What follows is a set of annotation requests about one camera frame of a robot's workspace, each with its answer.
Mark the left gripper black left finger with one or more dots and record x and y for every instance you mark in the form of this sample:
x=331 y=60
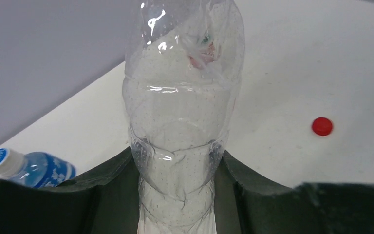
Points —
x=103 y=200

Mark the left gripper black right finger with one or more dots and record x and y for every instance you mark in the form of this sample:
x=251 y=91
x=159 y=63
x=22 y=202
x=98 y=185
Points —
x=248 y=203

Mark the blue label water bottle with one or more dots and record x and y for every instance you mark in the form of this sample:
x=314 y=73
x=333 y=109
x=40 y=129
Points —
x=42 y=169

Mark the blue white bottle cap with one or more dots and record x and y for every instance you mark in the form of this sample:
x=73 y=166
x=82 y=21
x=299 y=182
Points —
x=11 y=162

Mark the red bottle cap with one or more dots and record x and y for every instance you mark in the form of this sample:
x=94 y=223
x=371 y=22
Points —
x=322 y=126

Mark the clear plastic bottle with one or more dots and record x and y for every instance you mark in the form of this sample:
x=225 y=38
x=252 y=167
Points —
x=179 y=116

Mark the red label water bottle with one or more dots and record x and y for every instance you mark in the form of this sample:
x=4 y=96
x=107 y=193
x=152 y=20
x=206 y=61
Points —
x=208 y=51

